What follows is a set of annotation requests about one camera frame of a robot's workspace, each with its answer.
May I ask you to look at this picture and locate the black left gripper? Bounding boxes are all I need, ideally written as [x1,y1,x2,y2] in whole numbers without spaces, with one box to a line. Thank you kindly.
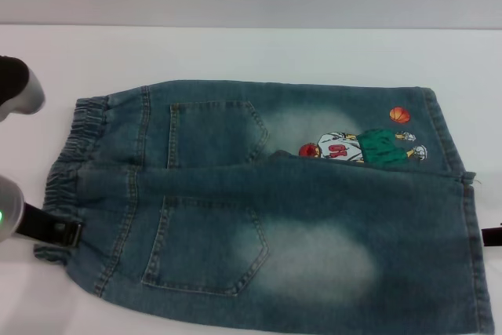
[17,201,85,250]

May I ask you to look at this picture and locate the blue denim shorts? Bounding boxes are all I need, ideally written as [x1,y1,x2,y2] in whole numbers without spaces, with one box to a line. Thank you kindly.
[33,78,493,335]

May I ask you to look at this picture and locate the silver black wrist camera box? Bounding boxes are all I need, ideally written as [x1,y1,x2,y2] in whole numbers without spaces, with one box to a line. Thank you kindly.
[0,55,45,122]

